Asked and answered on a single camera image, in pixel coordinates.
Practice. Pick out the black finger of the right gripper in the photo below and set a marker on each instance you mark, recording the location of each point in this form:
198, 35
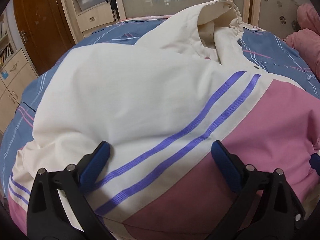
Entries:
315, 162

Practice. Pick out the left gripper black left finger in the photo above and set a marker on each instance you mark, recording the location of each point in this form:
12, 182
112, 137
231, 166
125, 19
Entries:
57, 206

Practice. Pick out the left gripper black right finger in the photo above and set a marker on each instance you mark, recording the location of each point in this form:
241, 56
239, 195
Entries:
265, 206

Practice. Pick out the white pink hooded jacket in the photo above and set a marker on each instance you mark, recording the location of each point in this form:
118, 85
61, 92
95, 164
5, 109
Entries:
160, 104

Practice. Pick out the pink pillow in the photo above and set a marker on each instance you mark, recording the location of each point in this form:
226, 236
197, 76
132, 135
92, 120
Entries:
306, 40

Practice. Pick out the beige drawer cabinet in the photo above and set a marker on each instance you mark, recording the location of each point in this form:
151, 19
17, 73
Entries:
16, 74

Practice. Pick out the brown wooden door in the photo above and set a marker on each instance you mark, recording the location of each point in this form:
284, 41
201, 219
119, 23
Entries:
44, 31

